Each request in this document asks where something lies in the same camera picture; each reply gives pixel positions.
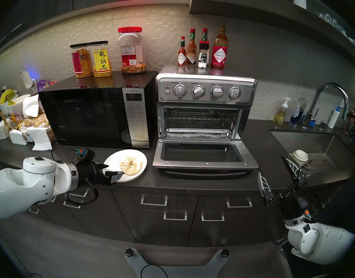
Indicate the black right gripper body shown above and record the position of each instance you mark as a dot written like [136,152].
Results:
[294,208]

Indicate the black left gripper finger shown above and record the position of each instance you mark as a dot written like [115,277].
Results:
[102,166]
[113,176]

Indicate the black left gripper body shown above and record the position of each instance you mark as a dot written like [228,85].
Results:
[92,174]

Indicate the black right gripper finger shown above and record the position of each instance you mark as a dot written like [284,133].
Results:
[297,175]
[266,195]

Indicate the pale bagel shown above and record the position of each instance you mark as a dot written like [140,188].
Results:
[135,168]

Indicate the glass toaster oven door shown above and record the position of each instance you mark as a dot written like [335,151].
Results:
[206,164]

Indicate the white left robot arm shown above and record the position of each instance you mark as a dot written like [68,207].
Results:
[21,187]

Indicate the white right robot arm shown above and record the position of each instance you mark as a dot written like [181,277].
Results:
[328,242]

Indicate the black microwave oven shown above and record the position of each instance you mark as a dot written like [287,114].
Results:
[87,118]

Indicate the foil lined oven tray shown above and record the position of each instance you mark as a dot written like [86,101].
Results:
[194,134]

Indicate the silver oven knob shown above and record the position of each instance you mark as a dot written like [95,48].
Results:
[180,90]
[234,93]
[217,92]
[199,91]

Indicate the stainless steel toaster oven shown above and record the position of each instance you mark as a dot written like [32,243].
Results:
[206,77]

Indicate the round white plate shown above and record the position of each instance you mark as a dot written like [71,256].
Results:
[116,157]

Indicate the stainless steel sink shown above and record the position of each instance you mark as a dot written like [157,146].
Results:
[305,141]

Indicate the small chrome sink button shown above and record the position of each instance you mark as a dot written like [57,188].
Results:
[322,124]

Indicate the large white paper bag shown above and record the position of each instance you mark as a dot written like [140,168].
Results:
[42,140]

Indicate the yellow liquid soap dispenser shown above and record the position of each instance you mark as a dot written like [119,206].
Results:
[280,116]

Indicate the blue dish soap bottle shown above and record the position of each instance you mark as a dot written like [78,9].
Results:
[296,112]

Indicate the white bottle with blue cap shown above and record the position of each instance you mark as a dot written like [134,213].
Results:
[333,119]

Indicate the clear bag of bread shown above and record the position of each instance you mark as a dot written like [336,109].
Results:
[39,121]

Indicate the brown glass bottle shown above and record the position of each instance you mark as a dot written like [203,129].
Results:
[352,122]

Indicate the dark lower kitchen cabinet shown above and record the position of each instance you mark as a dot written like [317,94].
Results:
[165,234]

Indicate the small white paper bag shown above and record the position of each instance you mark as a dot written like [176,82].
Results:
[18,137]

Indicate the chrome gooseneck faucet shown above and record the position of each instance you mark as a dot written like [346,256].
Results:
[329,85]

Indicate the purple snack bag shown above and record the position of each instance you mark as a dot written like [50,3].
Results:
[42,84]

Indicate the red label snack jar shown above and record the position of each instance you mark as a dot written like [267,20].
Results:
[79,63]

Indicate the yellow label snack jar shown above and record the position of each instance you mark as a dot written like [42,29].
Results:
[101,60]

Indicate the large red lid jar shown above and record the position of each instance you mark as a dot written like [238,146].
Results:
[131,57]

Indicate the yellow banana bunch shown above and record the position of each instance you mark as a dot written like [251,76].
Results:
[6,95]

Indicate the small red Tabasco bottle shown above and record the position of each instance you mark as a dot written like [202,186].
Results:
[182,58]

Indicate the medium orange Tabasco bottle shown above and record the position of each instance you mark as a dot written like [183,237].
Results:
[191,57]

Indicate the large Tabasco sauce bottle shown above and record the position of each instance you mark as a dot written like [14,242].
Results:
[219,57]

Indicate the black cap salt grinder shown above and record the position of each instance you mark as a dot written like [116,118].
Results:
[203,56]

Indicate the green label Tabasco bottle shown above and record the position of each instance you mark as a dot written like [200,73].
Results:
[204,35]

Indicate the black base plate knob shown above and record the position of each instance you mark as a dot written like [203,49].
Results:
[129,252]
[224,253]

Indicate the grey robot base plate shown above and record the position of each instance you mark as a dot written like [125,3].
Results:
[137,265]

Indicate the dark wall shelf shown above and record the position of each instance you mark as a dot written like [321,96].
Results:
[267,12]

